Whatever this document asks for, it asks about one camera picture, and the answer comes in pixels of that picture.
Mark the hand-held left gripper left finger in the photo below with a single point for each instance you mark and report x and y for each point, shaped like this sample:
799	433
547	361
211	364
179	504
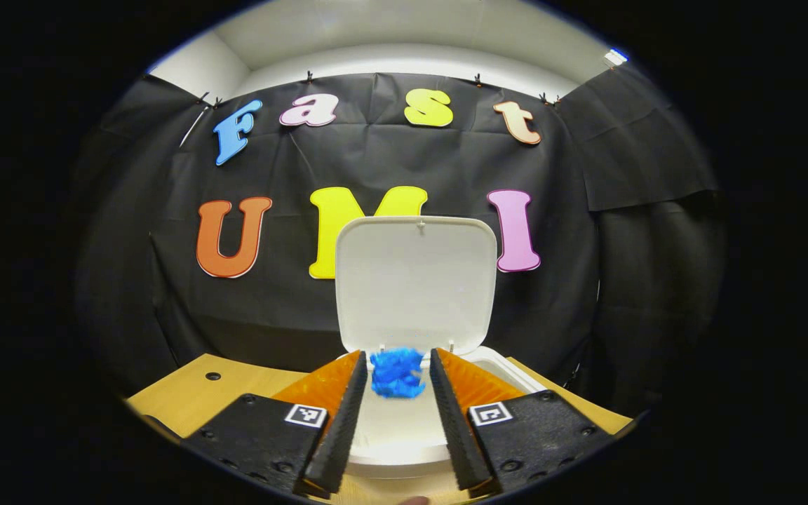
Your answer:
344	435

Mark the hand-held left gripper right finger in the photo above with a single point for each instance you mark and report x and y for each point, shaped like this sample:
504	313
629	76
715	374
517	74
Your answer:
456	435

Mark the blue paper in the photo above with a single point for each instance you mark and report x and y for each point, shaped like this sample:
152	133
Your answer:
397	372

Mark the white desktop garbage bin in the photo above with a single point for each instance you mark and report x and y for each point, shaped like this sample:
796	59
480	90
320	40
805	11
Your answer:
414	280

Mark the black backdrop cloth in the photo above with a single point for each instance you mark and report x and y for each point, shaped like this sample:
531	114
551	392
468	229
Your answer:
285	301

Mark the row of small backdrop clips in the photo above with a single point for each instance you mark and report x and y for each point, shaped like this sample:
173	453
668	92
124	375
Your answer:
309	75

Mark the small ceiling light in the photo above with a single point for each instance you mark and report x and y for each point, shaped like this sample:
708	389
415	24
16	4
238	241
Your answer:
616	57

